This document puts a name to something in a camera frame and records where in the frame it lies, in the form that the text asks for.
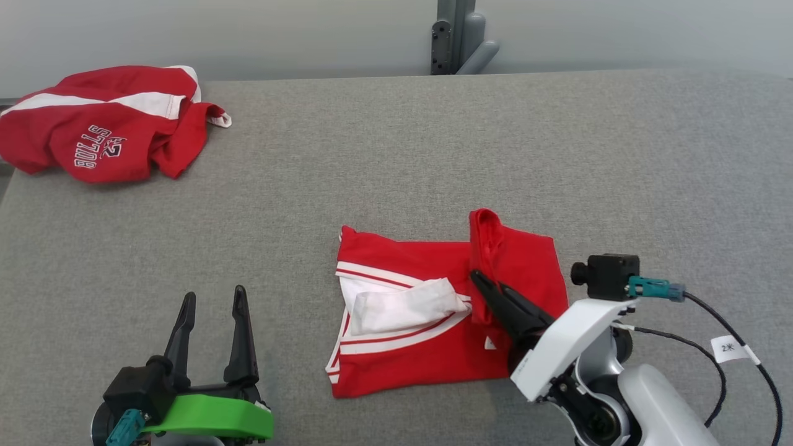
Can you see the teal camera connector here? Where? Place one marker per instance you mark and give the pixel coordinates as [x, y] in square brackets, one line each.
[650, 288]
[127, 427]

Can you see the teal right camera connector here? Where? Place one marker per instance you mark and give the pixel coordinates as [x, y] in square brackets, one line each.
[650, 288]

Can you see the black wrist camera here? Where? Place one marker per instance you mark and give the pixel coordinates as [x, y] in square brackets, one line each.
[133, 390]
[610, 275]

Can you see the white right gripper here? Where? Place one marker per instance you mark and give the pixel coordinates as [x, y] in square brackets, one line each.
[570, 341]

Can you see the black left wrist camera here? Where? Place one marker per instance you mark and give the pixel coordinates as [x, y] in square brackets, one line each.
[133, 390]

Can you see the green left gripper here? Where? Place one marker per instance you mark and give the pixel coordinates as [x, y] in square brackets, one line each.
[210, 415]

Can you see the red Bulls shorts white stripe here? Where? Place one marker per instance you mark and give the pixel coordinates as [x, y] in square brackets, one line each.
[74, 130]

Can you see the grey metal post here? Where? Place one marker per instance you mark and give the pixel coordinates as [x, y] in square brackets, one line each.
[447, 31]

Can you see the grey rounded lever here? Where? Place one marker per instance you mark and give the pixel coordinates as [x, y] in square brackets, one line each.
[480, 56]

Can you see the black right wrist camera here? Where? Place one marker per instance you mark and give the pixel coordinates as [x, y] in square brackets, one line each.
[610, 275]

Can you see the red Bulls jersey white sleeves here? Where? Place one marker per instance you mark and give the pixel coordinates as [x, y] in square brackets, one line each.
[409, 365]

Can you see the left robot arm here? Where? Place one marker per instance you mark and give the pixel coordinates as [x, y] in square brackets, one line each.
[99, 430]

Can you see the teal left camera connector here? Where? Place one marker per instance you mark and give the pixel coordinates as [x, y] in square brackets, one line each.
[127, 427]

